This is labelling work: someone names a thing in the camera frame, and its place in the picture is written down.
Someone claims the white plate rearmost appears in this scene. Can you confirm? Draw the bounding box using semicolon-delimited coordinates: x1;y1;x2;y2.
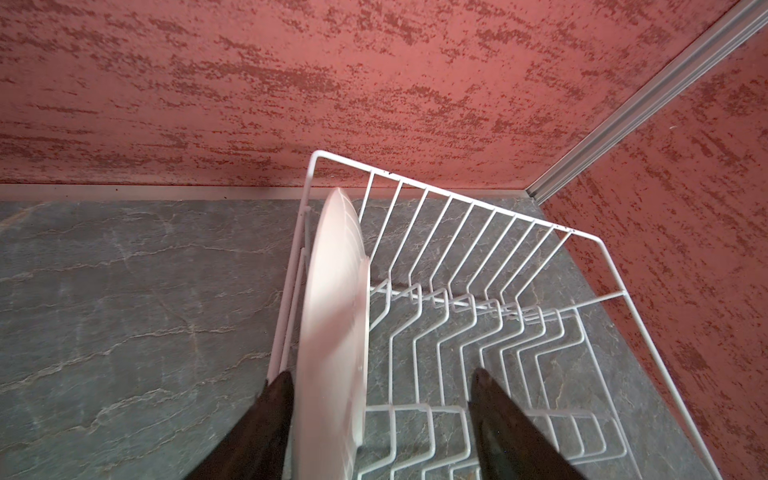
292;188;370;479

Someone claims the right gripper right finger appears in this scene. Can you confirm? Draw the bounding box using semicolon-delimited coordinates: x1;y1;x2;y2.
468;367;583;479

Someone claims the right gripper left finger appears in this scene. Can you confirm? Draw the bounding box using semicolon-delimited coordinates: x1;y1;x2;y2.
186;371;294;480

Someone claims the right aluminium corner post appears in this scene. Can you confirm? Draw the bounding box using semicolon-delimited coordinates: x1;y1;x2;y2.
526;0;767;204

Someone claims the white wire dish rack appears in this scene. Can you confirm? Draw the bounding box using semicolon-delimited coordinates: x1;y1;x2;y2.
268;150;720;479

